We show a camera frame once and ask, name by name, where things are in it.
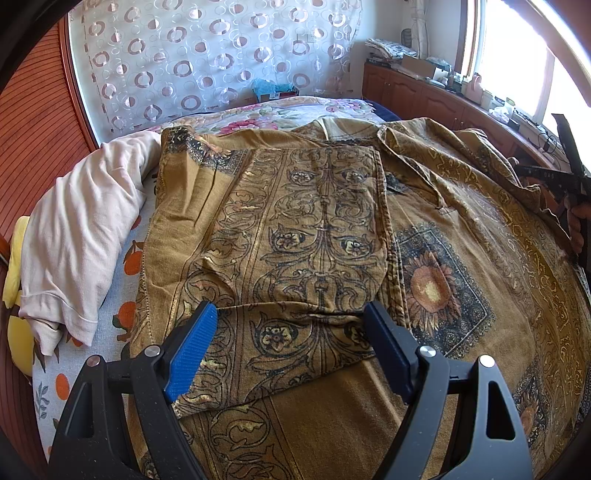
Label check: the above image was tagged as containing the cardboard box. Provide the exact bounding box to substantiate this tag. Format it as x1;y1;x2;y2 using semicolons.
399;54;452;82

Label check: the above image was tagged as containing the brown wooden cabinet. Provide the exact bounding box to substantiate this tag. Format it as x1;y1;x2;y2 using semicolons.
362;62;570;186

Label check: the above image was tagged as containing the person's right hand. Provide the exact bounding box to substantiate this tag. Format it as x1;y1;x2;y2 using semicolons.
567;196;588;256

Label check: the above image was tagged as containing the brown patterned garment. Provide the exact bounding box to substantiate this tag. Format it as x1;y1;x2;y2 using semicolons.
129;115;591;480

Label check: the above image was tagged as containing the teal tissue pack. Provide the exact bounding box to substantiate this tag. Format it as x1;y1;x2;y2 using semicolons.
252;78;296;99

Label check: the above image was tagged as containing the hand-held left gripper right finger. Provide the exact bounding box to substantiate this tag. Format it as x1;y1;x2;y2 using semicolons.
362;301;535;480

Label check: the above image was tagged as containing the bright window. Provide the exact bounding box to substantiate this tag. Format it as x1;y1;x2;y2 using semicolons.
462;0;591;139

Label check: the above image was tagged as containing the floral bed blanket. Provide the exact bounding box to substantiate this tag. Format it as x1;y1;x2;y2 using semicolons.
360;99;403;124

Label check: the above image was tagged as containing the pale pink cloth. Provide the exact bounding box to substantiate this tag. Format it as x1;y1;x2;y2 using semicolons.
21;131;162;357

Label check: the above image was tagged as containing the white circle pattern curtain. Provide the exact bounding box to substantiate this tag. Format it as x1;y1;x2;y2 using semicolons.
69;0;371;144

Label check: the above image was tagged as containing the pink bottle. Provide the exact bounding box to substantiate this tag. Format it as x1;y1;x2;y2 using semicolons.
466;74;486;105

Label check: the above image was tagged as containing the orange fruit print quilt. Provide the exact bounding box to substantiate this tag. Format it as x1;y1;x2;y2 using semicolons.
30;198;158;462

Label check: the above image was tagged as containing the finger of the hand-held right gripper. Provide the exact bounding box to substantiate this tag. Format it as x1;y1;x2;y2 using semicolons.
512;163;591;182
551;113;586;174

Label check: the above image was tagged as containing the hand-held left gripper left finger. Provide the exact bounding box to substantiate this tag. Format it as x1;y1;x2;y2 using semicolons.
46;301;219;480

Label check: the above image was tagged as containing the wooden headboard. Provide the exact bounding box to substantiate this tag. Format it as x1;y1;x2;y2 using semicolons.
0;18;101;462

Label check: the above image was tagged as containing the folded patterned cloth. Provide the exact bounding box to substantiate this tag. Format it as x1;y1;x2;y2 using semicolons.
365;38;419;61

